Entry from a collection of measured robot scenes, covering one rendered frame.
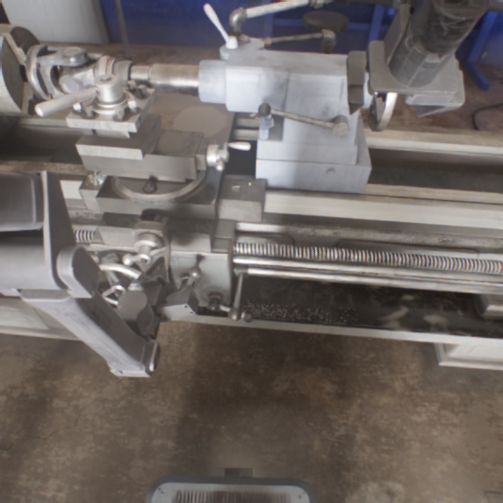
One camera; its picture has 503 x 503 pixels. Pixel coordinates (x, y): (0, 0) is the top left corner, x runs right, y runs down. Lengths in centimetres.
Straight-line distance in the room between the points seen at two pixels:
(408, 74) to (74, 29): 444
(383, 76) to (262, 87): 63
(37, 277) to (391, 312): 126
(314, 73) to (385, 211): 44
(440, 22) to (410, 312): 121
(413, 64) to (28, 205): 42
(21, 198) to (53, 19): 446
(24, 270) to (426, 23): 47
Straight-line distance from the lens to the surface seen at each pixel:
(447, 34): 45
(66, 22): 479
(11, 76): 133
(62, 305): 50
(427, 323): 153
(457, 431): 187
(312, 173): 116
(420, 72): 49
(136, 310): 74
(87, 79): 124
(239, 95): 112
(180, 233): 102
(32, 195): 42
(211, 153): 101
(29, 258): 45
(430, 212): 123
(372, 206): 118
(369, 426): 174
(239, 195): 111
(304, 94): 111
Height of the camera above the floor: 160
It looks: 50 degrees down
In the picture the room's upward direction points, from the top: 1 degrees clockwise
